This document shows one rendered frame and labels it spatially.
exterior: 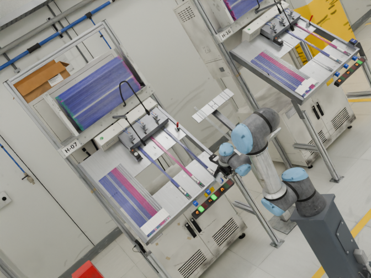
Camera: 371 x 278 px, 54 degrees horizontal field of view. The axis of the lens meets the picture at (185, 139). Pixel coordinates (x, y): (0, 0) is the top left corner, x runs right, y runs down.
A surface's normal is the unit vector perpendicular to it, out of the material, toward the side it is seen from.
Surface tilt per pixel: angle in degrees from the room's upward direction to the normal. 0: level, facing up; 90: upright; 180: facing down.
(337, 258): 90
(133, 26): 90
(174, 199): 46
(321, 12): 90
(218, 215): 91
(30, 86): 80
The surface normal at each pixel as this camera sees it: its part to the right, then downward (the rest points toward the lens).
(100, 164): -0.05, -0.51
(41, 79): 0.37, -0.11
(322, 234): -0.55, 0.58
